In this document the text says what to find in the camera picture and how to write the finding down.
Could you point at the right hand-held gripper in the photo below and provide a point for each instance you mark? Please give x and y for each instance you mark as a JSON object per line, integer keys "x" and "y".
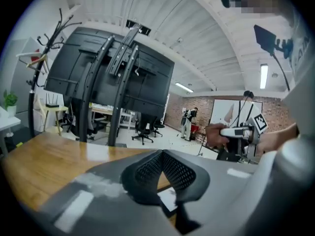
{"x": 259, "y": 125}

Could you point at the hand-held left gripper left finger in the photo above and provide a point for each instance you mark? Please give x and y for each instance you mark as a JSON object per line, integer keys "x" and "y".
{"x": 98, "y": 205}

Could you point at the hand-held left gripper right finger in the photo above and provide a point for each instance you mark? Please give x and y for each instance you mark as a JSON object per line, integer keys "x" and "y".
{"x": 216, "y": 181}

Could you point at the white picture frame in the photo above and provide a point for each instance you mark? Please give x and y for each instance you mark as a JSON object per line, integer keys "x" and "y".
{"x": 221, "y": 112}

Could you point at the person's right forearm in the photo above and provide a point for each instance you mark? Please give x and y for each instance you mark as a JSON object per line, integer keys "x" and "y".
{"x": 279, "y": 136}

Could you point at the red box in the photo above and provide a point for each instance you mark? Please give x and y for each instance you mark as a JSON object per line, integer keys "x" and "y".
{"x": 195, "y": 129}

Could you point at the long ceiling light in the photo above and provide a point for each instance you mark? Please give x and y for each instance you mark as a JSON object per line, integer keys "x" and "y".
{"x": 184, "y": 87}
{"x": 263, "y": 75}

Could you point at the black office chair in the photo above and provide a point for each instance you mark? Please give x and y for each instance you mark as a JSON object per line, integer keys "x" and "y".
{"x": 94, "y": 128}
{"x": 144, "y": 129}
{"x": 158, "y": 128}

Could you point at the white office desk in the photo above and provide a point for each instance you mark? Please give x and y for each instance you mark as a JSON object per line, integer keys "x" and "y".
{"x": 103, "y": 110}

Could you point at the person's white shirt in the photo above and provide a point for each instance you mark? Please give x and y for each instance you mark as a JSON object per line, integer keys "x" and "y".
{"x": 301, "y": 65}

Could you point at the large black display screen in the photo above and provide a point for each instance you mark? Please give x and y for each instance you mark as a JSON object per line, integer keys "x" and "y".
{"x": 150, "y": 82}

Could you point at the black chest device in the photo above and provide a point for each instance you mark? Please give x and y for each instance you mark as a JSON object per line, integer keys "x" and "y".
{"x": 264, "y": 38}

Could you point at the yellow round side table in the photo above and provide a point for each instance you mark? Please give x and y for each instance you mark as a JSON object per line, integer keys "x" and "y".
{"x": 55, "y": 109}

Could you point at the black router with antennas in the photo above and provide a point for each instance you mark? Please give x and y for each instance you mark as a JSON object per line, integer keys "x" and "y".
{"x": 52, "y": 104}

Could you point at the black display stand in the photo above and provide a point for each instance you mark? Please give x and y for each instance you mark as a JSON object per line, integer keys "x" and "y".
{"x": 118, "y": 95}

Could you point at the beige tote bag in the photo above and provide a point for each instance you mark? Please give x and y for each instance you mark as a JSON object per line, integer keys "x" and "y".
{"x": 39, "y": 107}

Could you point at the black coat rack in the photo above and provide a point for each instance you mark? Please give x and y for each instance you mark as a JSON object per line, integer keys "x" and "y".
{"x": 31, "y": 102}

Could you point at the white table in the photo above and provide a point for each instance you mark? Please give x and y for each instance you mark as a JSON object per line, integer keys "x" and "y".
{"x": 7, "y": 122}

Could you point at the green potted plant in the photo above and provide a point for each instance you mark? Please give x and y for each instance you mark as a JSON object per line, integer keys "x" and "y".
{"x": 10, "y": 101}

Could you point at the wooden clothes hanger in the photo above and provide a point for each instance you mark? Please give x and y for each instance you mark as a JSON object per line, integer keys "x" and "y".
{"x": 29, "y": 58}

